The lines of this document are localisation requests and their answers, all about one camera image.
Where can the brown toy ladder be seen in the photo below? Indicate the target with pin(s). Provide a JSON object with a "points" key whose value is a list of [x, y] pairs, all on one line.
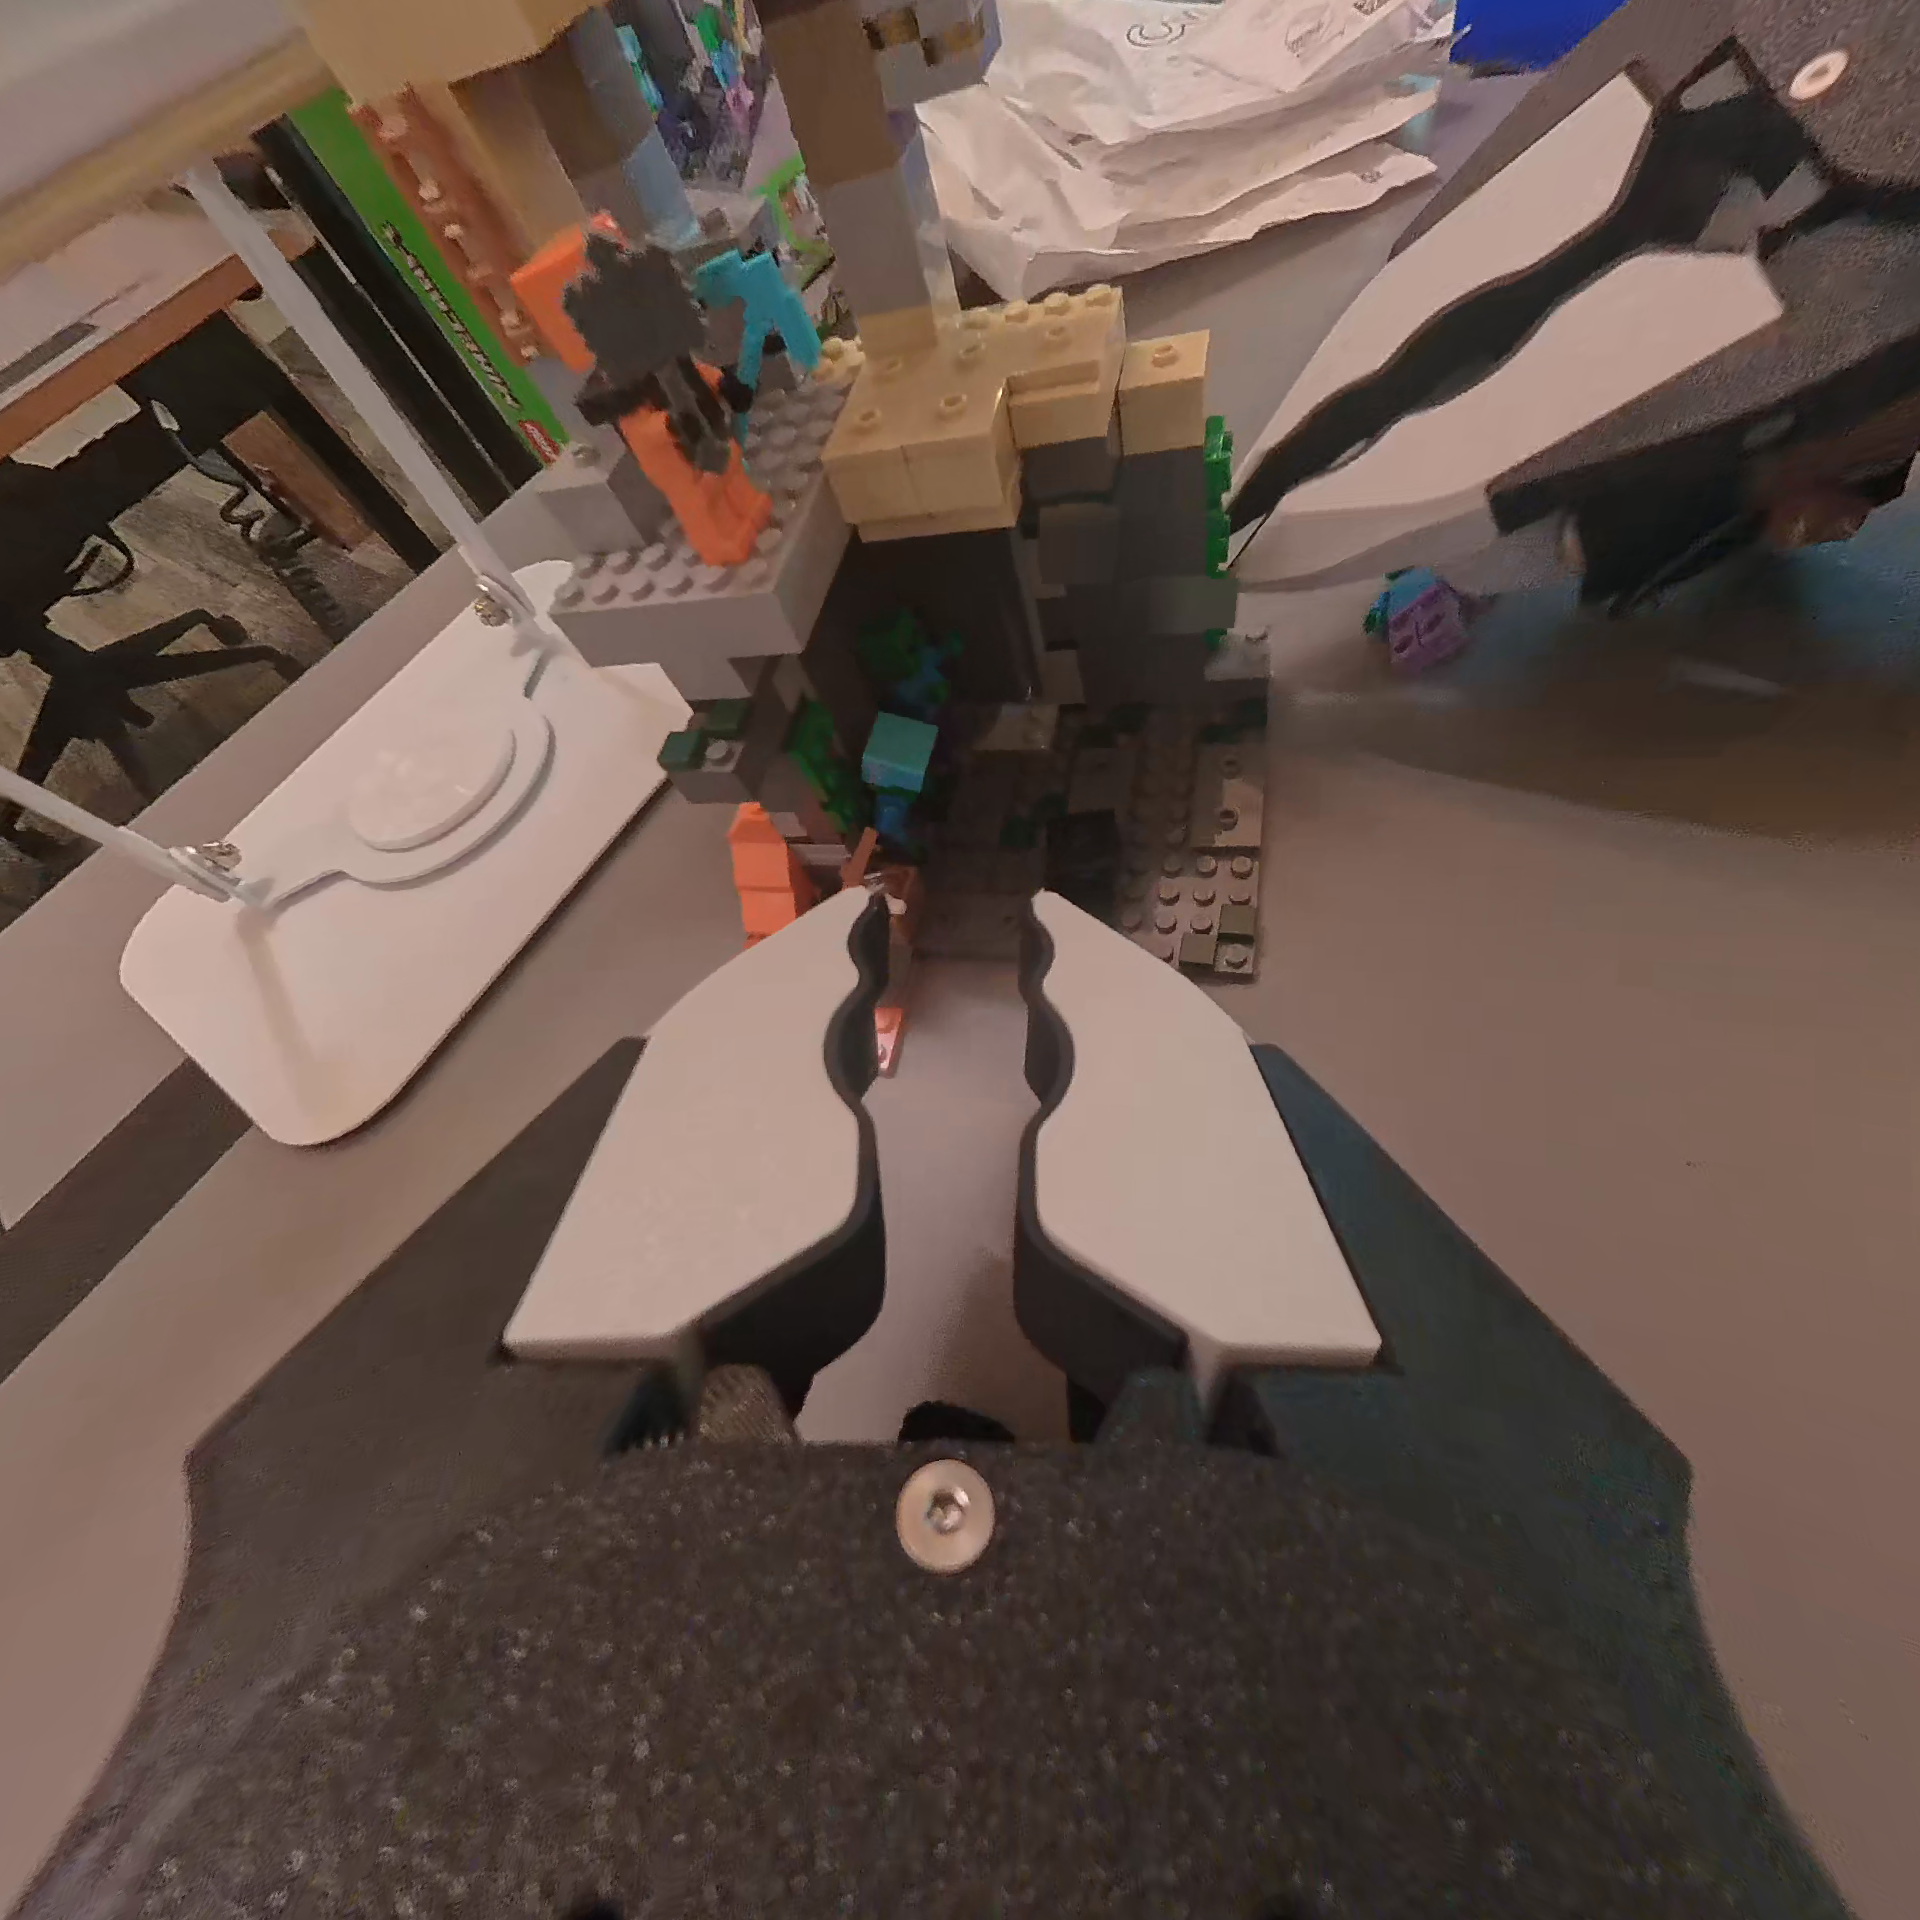
{"points": [[454, 227]]}

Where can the black office chair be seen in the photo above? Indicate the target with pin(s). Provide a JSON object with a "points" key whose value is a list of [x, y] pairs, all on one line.
{"points": [[91, 598]]}

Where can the pile of white plastic bags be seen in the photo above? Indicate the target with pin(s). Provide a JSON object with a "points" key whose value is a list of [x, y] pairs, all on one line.
{"points": [[1203, 139]]}

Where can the teal toy figure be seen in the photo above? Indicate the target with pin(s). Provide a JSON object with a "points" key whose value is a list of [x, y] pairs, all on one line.
{"points": [[895, 755]]}

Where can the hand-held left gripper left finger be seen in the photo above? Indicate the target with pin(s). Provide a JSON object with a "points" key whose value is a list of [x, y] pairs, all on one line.
{"points": [[705, 1173]]}

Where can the wooden table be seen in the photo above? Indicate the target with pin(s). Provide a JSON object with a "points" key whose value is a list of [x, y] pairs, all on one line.
{"points": [[136, 328]]}

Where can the green zombie toy figure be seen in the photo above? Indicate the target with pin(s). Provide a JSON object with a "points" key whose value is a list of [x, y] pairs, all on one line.
{"points": [[903, 662]]}

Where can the grey desk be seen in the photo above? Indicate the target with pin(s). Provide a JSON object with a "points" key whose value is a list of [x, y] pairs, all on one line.
{"points": [[1577, 976]]}

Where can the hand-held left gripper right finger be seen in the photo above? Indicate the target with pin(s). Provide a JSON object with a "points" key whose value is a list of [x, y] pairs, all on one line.
{"points": [[1203, 1173]]}

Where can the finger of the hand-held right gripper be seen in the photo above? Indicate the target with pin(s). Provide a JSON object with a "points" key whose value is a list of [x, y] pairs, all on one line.
{"points": [[1444, 280], [1577, 386]]}

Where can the grey toy sword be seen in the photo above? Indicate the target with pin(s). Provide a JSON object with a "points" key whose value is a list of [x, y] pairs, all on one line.
{"points": [[632, 312]]}

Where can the cyan toy pickaxe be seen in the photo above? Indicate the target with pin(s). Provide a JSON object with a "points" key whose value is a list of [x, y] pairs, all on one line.
{"points": [[756, 309]]}

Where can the purple toy figure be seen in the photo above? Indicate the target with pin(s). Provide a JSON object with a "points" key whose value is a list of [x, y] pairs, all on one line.
{"points": [[1421, 620]]}

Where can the toy brick cave model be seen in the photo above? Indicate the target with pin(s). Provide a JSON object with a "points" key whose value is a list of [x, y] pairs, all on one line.
{"points": [[1109, 598]]}

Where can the orange toy minifigure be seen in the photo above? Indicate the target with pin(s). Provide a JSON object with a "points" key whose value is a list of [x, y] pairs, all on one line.
{"points": [[705, 497]]}

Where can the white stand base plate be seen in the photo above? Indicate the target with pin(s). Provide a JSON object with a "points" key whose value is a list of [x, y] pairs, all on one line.
{"points": [[371, 932]]}

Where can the blue bin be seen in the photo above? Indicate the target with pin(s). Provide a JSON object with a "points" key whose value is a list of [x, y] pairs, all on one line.
{"points": [[1510, 25]]}

